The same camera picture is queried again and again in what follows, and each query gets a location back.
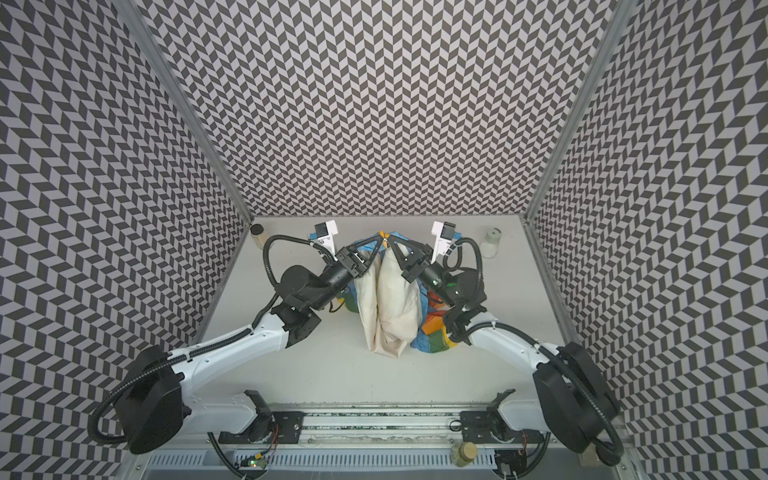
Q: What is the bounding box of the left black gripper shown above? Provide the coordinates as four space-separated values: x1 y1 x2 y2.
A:
304 235 383 311

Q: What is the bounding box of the rainbow coloured jacket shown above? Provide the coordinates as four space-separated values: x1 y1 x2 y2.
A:
341 244 457 359

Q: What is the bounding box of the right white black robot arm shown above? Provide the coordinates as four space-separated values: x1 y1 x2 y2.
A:
388 235 625 466

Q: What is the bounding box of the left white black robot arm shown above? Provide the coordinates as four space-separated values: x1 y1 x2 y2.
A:
87 234 385 454

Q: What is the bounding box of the white bottle back right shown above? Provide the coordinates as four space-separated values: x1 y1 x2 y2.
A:
480 228 502 259

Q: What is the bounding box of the black-lid jar back left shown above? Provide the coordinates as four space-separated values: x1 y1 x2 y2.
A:
249 223 270 250

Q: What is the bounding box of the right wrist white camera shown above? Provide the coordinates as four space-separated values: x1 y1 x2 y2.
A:
431 221 456 263

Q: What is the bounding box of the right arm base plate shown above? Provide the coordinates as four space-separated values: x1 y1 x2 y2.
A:
459 411 544 445

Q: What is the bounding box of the aluminium front rail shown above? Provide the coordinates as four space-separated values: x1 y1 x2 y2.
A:
137 404 628 451

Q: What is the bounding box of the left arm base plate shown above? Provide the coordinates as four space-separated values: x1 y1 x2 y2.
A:
218 411 305 445

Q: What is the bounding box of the tan-lid jar on rail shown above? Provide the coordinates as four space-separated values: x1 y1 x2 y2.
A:
450 442 478 468

